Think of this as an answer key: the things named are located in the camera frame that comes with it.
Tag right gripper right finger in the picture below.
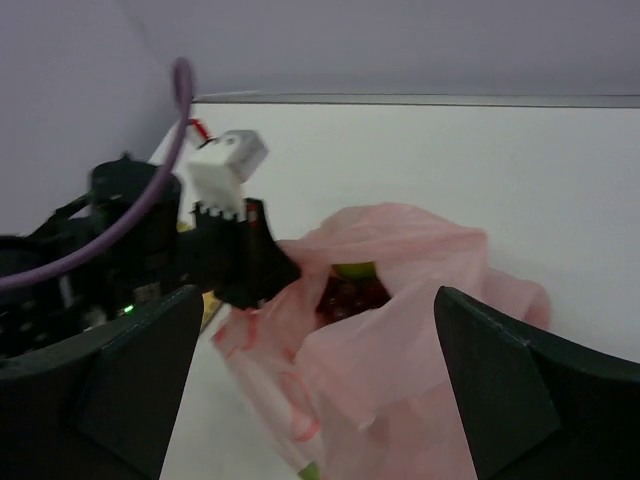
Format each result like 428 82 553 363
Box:
434 287 639 480

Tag green fake fruit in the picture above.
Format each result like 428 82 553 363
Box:
332 262 377 281

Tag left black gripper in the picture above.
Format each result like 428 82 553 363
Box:
59 155 301 325

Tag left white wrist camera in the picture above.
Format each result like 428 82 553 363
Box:
186 130 268 222

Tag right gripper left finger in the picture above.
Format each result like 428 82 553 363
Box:
1 286 203 479

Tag pink plastic bag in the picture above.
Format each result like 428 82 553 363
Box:
213 203 550 479

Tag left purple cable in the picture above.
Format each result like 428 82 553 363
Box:
0 56 196 293

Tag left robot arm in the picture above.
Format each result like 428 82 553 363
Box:
1 155 301 359

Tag red fake grapes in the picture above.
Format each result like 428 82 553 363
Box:
316 276 391 325

